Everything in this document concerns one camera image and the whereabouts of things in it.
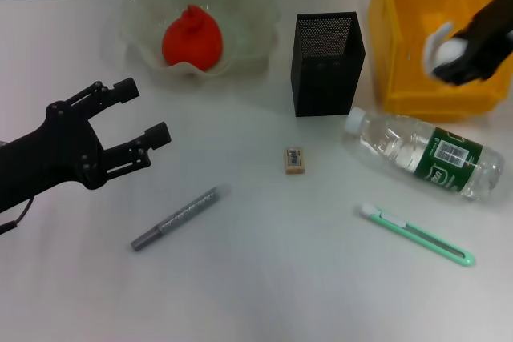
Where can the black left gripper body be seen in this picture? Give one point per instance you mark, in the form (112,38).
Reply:
(48,150)

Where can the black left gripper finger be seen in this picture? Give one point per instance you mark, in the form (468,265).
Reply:
(158,135)
(126,89)

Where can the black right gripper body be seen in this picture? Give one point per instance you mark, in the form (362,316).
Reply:
(497,25)

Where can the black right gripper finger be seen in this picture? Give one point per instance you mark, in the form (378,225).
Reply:
(461,71)
(469,33)

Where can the white paper ball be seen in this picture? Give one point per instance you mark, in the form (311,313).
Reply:
(449,51)

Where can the orange fruit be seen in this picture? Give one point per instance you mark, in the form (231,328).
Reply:
(192,43)

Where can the clear green-label water bottle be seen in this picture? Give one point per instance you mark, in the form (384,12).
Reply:
(401,146)

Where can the mint green utility knife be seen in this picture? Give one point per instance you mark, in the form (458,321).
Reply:
(417,236)

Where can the silver marker pen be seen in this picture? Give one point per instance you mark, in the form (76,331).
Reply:
(184,214)

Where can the clear green fruit bowl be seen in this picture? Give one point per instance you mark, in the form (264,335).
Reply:
(240,17)

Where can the black mesh pen holder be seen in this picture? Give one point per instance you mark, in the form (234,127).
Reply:
(324,77)

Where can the small beige eraser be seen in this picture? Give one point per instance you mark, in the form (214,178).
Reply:
(295,161)

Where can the yellow plastic bin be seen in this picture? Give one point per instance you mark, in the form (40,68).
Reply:
(401,57)

